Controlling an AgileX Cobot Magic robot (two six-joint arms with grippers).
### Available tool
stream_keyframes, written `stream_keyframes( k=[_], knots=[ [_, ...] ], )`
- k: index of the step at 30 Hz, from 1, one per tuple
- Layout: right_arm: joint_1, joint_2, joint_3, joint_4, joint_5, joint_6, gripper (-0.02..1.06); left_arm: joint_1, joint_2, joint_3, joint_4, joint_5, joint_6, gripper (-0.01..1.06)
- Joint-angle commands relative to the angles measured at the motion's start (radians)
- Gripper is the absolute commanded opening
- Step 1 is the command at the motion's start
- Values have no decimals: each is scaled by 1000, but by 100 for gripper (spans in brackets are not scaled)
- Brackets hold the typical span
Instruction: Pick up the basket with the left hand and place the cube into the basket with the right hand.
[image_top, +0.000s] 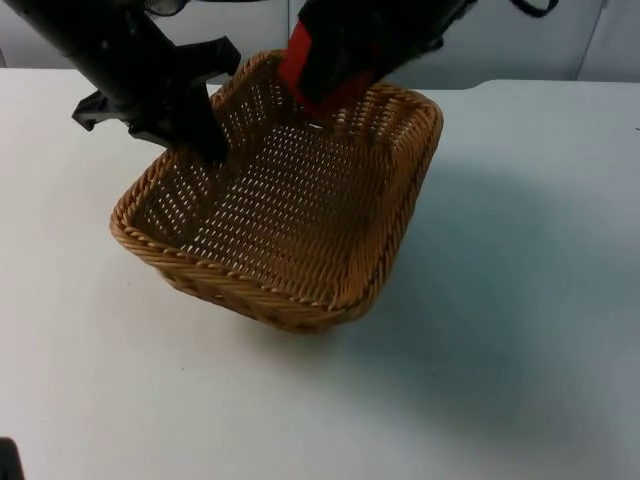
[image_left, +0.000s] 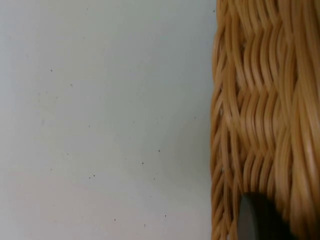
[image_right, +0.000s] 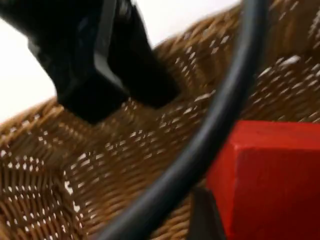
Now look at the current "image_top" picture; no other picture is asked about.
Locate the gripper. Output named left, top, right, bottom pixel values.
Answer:
left=71, top=37, right=242, bottom=167
left=298, top=0, right=447, bottom=105

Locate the red cube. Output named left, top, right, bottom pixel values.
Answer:
left=277, top=18, right=376, bottom=120

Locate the brown wicker basket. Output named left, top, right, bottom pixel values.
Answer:
left=109, top=48, right=445, bottom=335

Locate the black cable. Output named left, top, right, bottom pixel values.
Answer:
left=508, top=0, right=557, bottom=19

